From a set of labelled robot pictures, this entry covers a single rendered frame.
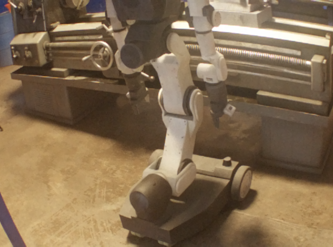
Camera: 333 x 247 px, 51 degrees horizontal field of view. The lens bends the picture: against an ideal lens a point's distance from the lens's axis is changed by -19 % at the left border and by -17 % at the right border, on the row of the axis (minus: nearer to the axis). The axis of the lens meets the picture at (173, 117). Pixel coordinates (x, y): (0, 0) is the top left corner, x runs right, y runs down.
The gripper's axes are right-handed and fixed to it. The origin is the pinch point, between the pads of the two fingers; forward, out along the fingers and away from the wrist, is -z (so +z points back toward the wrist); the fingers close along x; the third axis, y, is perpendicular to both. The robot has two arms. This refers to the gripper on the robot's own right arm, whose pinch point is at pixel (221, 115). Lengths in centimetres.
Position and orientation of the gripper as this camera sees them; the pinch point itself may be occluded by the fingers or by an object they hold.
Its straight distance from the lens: 190.4
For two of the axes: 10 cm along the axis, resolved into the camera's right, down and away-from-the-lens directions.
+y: -8.5, -1.4, 5.0
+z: -2.1, -7.9, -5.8
